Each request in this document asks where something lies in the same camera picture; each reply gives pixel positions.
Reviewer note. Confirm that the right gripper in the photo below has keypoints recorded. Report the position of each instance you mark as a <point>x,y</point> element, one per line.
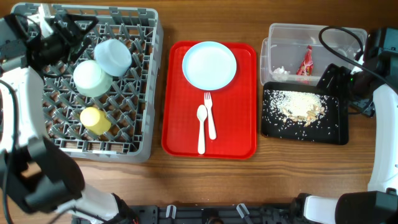
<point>341,74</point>

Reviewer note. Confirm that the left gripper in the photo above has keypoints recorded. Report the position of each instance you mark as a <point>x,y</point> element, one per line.
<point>72,42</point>

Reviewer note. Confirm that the light blue bowl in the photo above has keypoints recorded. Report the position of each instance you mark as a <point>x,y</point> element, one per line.
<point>113,57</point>

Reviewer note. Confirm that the red snack wrapper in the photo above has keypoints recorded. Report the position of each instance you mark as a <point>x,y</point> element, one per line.
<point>306,67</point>

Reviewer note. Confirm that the green bowl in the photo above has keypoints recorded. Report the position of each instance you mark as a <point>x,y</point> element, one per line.
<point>90,79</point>

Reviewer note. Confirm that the food scraps and rice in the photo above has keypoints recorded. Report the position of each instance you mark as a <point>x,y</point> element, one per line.
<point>298,115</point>

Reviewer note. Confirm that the yellow cup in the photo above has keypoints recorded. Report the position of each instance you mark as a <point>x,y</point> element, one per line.
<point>95,120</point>

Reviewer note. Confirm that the light blue plate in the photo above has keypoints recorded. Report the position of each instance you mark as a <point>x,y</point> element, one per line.
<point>209,65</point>

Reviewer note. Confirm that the white plastic fork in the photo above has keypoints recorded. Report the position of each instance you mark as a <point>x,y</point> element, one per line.
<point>211,125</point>

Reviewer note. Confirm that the white plastic spoon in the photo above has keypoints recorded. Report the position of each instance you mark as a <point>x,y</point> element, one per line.
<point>201,115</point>

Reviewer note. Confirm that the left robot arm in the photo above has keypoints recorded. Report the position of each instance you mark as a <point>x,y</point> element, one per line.
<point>35,173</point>

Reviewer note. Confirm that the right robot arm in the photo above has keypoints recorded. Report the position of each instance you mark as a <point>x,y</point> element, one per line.
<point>377,79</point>

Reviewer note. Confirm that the grey dishwasher rack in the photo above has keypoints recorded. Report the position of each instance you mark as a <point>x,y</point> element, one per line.
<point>128,104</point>

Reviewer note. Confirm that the black tray bin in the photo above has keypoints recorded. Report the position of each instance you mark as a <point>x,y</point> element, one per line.
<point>340,135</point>

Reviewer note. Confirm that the crumpled white tissue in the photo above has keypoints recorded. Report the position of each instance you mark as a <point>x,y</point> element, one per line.
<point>280,74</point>

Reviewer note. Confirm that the red plastic tray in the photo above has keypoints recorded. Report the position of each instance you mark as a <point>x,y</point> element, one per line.
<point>234,108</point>

